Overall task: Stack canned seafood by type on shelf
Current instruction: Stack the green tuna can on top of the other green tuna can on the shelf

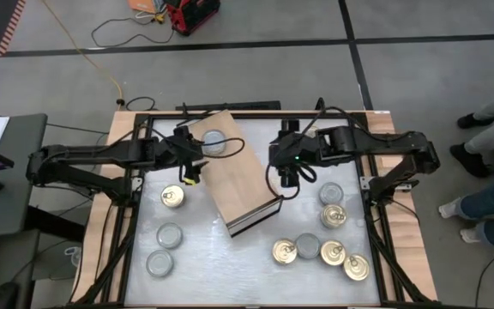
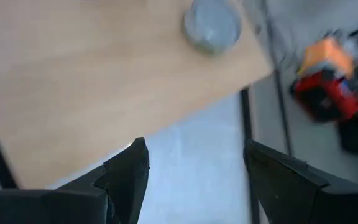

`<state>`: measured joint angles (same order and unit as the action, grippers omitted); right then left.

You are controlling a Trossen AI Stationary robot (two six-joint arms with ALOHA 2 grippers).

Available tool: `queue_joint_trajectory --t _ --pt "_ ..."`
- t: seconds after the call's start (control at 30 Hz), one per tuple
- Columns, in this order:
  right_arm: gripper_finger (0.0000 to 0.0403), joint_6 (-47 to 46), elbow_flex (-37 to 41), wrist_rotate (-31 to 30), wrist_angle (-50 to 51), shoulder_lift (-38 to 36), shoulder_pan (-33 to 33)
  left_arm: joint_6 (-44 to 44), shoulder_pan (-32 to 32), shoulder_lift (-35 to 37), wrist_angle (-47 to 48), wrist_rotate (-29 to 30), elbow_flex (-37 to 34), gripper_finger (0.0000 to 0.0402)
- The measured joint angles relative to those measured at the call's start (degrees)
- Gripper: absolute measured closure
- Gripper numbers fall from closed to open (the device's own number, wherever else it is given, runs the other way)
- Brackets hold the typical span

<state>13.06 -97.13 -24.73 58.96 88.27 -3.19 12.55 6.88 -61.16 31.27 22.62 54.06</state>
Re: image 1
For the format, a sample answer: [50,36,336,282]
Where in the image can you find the yellow power cable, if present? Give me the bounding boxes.
[40,0,124,100]

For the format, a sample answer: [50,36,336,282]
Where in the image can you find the small clear plastic object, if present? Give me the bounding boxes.
[63,245,83,268]

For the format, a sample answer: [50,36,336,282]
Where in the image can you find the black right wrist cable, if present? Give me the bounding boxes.
[264,161,317,201]

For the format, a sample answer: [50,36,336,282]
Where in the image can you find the black aluminium table frame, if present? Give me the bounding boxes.
[67,109,440,309]

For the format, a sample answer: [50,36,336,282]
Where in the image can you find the black flat bar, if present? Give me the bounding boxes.
[175,100,282,112]

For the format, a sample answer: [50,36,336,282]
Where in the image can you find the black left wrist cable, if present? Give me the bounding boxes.
[178,136,246,160]

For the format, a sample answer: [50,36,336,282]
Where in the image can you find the black floor cable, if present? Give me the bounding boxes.
[90,15,176,49]
[476,246,494,309]

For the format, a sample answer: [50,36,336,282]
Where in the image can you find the black coiled cable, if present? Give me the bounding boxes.
[116,96,157,112]

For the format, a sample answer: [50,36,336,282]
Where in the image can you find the red black equipment case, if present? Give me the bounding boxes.
[164,0,222,37]

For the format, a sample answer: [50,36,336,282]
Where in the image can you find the grey desk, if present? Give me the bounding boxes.
[0,112,49,241]

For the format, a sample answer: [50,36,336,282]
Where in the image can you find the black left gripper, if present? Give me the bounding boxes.
[160,125,209,186]

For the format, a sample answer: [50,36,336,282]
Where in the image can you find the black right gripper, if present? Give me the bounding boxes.
[268,119,300,189]

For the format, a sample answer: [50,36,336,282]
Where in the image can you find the orange folder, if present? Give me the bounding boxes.
[127,0,166,15]

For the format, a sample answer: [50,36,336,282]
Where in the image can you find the black computer mouse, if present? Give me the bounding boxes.
[0,281,20,309]

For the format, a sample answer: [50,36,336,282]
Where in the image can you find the blue label can gold lid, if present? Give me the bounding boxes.
[319,239,347,267]
[319,203,348,230]
[160,184,186,209]
[271,238,298,265]
[342,252,371,282]

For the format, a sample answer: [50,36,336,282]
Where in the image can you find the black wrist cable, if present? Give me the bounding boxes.
[178,136,246,160]
[264,161,317,201]

